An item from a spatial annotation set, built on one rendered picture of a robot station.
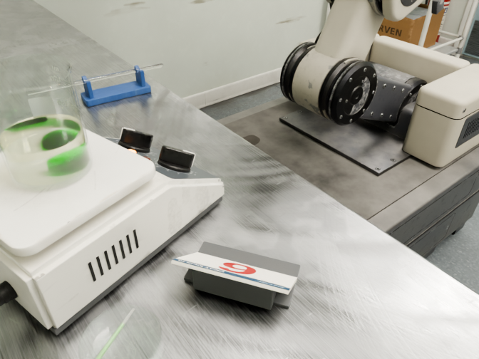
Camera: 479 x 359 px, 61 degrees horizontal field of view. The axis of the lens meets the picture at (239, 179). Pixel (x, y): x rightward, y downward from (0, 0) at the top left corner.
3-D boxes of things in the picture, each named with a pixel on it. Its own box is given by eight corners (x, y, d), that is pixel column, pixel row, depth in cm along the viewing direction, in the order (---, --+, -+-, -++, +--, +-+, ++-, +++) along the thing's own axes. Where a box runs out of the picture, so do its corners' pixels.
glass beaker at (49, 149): (-9, 181, 31) (-56, 75, 26) (60, 143, 36) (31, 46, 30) (53, 213, 28) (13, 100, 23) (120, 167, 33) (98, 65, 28)
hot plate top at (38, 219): (72, 128, 39) (69, 120, 38) (162, 173, 33) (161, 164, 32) (-65, 191, 31) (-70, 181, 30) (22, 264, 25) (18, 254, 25)
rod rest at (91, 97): (144, 84, 66) (140, 63, 64) (152, 92, 64) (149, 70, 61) (80, 98, 62) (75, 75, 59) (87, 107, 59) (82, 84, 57)
